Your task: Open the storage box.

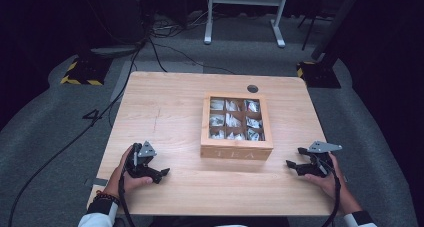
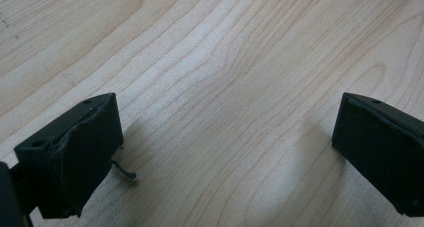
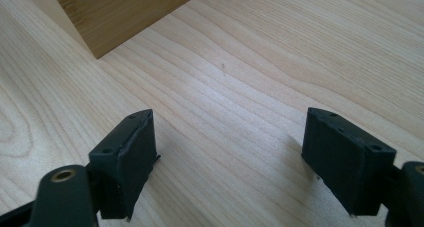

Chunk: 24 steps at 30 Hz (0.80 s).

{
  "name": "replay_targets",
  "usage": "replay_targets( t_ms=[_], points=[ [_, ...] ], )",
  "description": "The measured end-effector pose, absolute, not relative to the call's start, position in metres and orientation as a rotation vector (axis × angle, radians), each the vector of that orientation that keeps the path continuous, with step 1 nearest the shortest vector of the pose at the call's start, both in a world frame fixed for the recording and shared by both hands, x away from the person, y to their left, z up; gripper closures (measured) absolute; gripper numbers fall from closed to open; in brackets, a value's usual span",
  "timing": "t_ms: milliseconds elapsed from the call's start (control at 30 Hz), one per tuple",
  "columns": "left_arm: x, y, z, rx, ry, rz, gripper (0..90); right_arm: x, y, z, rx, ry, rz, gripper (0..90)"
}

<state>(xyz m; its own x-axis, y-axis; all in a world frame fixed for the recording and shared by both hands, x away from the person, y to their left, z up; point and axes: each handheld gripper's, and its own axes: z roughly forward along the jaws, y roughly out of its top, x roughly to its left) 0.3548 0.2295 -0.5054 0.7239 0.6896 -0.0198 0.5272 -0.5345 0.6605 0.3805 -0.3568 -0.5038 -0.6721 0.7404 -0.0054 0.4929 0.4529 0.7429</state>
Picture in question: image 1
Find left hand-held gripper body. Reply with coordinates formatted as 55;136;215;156
124;140;158;179

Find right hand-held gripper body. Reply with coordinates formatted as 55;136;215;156
307;140;343;179

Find wooden glass-window box lid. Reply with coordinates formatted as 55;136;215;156
200;92;275;150

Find person's right hand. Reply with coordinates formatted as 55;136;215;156
303;153;351;202

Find person's left hand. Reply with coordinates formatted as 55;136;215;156
105;146;154;199

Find grey tape strip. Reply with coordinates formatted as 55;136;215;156
84;177;110;188

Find group of white tea bags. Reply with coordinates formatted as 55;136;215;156
209;98;266;142

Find black tripod legs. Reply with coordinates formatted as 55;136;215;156
297;12;335;52

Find black slanted stand column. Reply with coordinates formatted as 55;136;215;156
310;0;366;62

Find left hand-held gripper cable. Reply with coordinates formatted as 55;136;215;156
117;142;140;227

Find hand-held gripper cable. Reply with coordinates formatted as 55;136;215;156
117;142;140;227
318;155;342;227

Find right hand-held gripper cable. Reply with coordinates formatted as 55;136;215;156
318;155;342;227

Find dark beaded bracelet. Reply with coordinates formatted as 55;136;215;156
92;192;121;207

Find long black floor cable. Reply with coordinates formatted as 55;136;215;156
7;41;148;227

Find thin black floor cable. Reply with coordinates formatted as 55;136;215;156
147;36;236;76

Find bundle of floor cables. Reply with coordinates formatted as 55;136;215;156
149;9;215;39

